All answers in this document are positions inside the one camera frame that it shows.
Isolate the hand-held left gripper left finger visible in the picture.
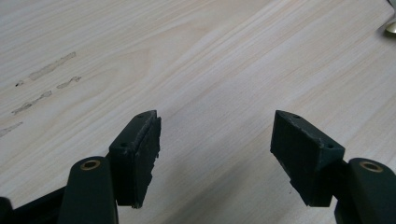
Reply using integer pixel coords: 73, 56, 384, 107
107, 109, 163, 209

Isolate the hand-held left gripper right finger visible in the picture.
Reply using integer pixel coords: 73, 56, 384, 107
269, 109, 347, 208

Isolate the shiny metal object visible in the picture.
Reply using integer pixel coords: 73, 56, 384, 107
385, 0, 396, 35

